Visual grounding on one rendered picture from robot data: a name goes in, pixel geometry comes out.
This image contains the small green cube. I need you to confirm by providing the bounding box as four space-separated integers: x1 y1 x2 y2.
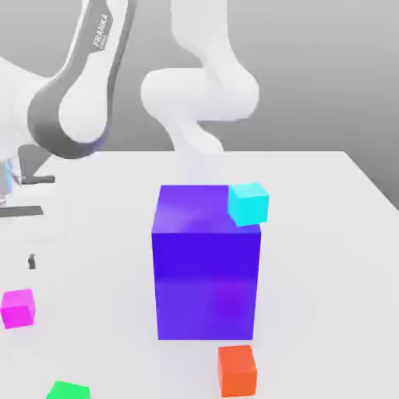
45 380 92 399

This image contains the small cyan cube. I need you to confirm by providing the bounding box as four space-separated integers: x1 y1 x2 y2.
227 182 271 228

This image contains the large purple box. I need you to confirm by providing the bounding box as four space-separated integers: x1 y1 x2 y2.
150 184 263 341

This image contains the small orange cube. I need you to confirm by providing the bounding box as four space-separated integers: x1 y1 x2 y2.
217 344 259 399

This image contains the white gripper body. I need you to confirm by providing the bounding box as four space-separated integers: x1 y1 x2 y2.
0 183 67 248

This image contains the small magenta cube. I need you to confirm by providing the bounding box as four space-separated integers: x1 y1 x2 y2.
0 288 37 330

